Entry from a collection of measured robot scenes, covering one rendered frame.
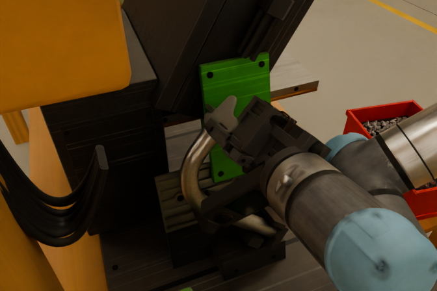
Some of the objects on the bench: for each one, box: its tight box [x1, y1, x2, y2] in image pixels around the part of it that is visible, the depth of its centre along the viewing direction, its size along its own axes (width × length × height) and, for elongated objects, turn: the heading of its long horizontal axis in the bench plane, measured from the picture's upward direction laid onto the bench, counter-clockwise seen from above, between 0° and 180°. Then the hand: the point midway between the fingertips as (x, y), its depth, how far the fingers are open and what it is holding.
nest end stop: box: [262, 213, 289, 250], centre depth 72 cm, size 4×7×6 cm, turn 21°
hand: (218, 127), depth 58 cm, fingers open, 4 cm apart
